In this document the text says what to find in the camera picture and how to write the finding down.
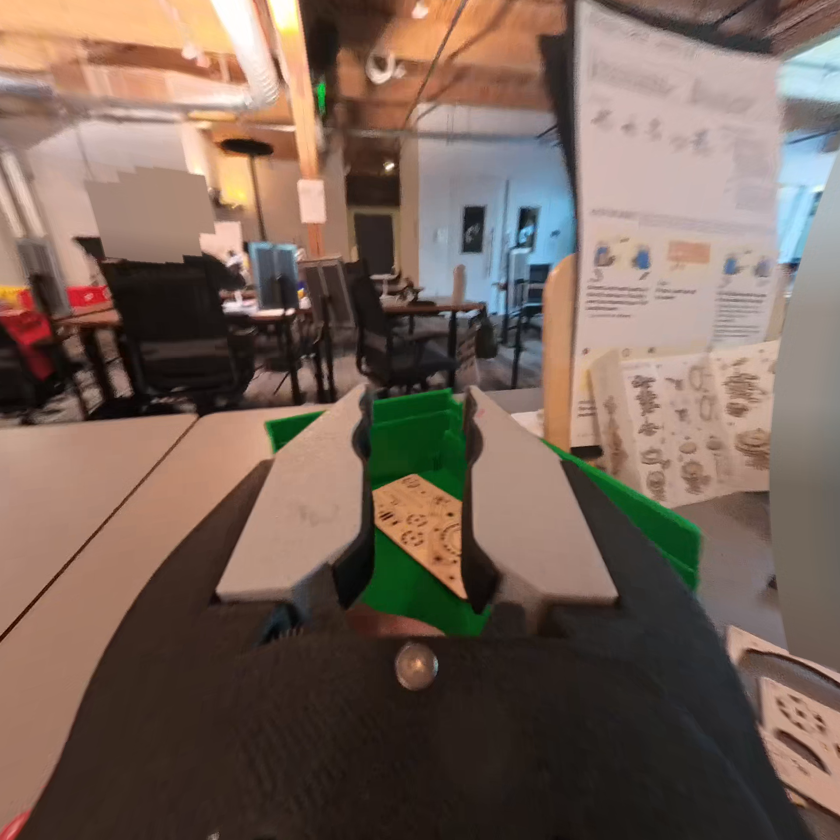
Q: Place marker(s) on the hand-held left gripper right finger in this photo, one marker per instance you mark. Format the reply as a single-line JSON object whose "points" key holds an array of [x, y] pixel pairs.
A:
{"points": [[531, 518]]}

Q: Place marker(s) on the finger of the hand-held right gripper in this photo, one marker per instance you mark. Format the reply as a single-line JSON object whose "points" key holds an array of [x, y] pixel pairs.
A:
{"points": [[810, 426]]}

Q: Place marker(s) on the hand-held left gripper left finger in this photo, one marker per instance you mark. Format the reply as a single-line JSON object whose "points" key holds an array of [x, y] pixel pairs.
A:
{"points": [[295, 512]]}

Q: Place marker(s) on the laser-cut wooden parts sheet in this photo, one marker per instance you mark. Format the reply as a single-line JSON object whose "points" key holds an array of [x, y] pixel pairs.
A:
{"points": [[420, 525]]}

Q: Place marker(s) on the green plastic bin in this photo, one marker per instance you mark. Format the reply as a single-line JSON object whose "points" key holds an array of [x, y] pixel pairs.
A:
{"points": [[407, 433]]}

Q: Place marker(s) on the folded assembly diagram sheet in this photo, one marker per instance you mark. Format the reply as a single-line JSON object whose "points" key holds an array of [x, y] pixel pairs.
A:
{"points": [[695, 420]]}

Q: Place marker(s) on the pale wooden board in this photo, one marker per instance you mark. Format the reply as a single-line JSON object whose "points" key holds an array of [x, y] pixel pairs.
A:
{"points": [[559, 361]]}

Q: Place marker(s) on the black office chair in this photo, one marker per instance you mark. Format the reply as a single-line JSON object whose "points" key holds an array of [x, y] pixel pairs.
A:
{"points": [[170, 328], [387, 341]]}

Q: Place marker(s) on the grey desk panel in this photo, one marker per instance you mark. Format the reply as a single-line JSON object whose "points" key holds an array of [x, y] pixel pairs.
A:
{"points": [[328, 289]]}

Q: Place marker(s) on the wooden desk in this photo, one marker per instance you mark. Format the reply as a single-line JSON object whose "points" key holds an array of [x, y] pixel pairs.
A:
{"points": [[446, 307]]}

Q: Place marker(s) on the wooden sheet with large cutout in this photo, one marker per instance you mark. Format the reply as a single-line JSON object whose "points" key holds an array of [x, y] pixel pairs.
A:
{"points": [[800, 715]]}

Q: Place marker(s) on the white instruction sheet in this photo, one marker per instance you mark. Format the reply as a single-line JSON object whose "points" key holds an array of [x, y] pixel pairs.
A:
{"points": [[676, 164]]}

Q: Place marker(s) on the red crate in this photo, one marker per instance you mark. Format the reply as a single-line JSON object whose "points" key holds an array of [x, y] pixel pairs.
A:
{"points": [[88, 296]]}

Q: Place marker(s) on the white paper sign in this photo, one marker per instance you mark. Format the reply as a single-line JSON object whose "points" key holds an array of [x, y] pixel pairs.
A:
{"points": [[311, 200]]}

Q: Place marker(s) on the red cloth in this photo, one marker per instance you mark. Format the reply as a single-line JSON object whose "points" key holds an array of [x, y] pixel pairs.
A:
{"points": [[29, 341]]}

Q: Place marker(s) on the black floor lamp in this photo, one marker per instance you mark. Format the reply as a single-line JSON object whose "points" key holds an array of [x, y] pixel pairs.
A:
{"points": [[248, 148]]}

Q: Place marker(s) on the green exit sign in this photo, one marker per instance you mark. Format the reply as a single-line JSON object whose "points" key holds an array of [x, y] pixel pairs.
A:
{"points": [[321, 95]]}

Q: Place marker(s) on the silver ventilation duct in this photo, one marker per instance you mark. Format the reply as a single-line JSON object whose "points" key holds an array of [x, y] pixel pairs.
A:
{"points": [[253, 59]]}

